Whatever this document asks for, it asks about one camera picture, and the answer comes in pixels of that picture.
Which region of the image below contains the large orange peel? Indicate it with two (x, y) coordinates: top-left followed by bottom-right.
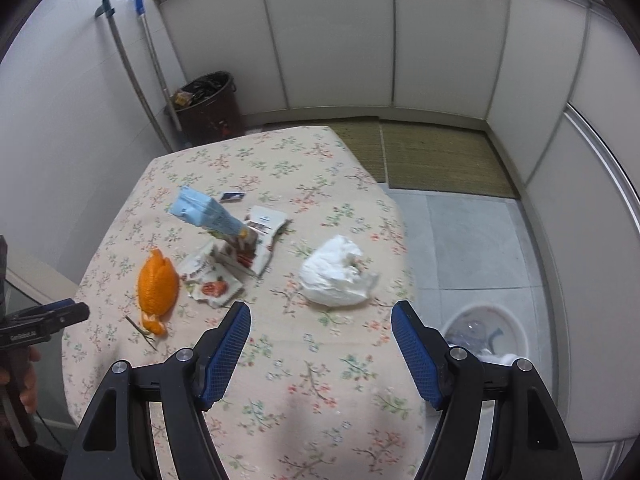
(137, 247), (180, 317)

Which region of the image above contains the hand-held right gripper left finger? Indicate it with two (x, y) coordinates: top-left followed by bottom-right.
(62, 301), (252, 480)

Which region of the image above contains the blue-handled mop stick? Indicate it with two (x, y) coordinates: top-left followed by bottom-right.
(131, 0), (183, 132)

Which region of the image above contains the white tissue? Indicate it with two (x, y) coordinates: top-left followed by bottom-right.
(299, 234), (381, 308)

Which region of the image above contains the white fruit-print wrapper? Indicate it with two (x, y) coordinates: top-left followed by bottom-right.
(179, 240), (245, 308)

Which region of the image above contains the red and white snack wrapper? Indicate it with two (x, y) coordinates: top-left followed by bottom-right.
(215, 205), (293, 277)

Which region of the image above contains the small light blue milk carton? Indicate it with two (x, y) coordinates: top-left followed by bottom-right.
(171, 185), (256, 251)

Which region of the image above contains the large green floor mat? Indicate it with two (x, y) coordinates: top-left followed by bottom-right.
(380, 120), (518, 198)

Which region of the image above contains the small orange peel piece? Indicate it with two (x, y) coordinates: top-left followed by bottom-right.
(137, 312), (167, 337)

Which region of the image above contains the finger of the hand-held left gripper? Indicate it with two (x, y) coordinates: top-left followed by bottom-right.
(5, 299), (76, 318)
(30, 303), (91, 333)

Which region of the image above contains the small green floor mat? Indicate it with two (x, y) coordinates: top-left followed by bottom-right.
(330, 119), (388, 183)

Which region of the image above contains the person's left hand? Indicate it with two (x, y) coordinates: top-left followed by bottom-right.
(0, 346), (42, 415)

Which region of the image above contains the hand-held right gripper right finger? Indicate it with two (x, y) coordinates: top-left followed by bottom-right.
(390, 300), (583, 480)

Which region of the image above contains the floral tablecloth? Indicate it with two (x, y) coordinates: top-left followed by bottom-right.
(61, 126), (431, 480)

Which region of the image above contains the white kitchen cabinet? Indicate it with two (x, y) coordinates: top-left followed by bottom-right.
(152, 0), (640, 441)

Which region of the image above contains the brown trash can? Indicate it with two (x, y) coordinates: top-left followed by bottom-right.
(167, 71), (243, 148)

